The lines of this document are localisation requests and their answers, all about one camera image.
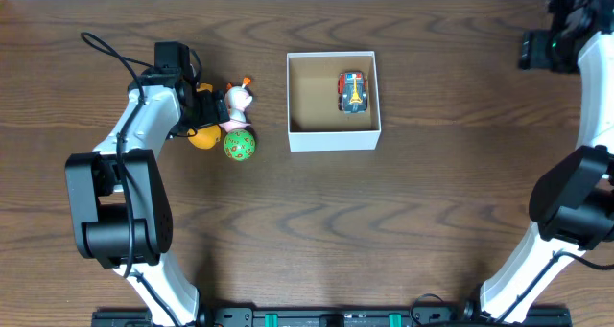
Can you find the red grey toy truck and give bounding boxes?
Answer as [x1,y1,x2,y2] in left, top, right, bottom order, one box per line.
[337,71,368,114]

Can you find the green spotted ball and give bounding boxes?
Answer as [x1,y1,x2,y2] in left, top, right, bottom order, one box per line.
[224,129,256,161]

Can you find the white cardboard box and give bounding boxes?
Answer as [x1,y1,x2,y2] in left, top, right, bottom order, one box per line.
[286,51,382,152]

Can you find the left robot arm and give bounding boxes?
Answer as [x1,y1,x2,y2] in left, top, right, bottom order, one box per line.
[64,41,229,326]

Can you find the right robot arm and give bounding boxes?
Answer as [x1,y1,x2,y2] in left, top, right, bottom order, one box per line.
[466,0,613,326]

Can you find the white pink rubber chicken toy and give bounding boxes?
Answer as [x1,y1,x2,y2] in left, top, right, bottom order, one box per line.
[220,77,253,133]

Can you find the black mounting rail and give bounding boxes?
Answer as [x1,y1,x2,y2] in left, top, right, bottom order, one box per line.
[90,305,573,327]

